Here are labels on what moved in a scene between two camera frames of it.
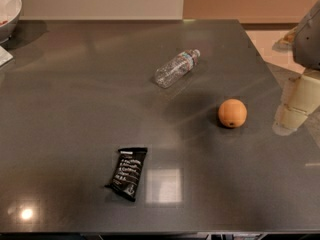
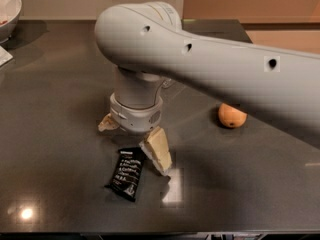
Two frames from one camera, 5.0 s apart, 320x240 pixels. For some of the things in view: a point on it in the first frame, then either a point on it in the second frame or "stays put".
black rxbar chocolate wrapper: x=126 y=173 stays put
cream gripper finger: x=301 y=97 → x=142 y=119
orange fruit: x=232 y=113 stays put
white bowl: x=10 y=10 stays put
